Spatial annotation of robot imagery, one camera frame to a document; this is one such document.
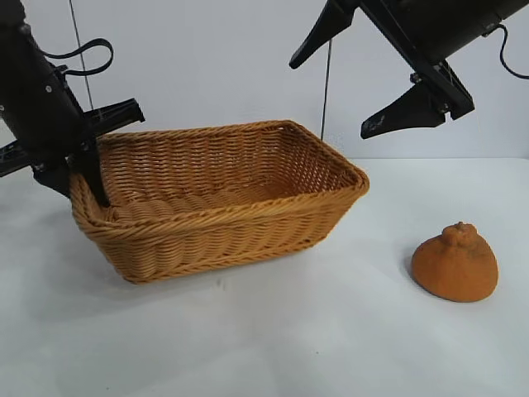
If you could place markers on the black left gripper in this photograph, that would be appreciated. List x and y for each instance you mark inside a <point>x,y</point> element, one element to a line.
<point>37,111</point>

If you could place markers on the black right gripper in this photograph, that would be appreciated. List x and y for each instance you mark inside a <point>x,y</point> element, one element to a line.
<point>438,25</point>

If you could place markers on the tan woven wicker basket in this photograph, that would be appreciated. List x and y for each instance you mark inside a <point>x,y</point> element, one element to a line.
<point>231,244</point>

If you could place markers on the knobbed orange fruit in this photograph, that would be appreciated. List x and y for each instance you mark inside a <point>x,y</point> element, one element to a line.
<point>454,269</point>

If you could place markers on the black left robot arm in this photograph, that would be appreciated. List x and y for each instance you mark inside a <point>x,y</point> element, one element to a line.
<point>11,11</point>

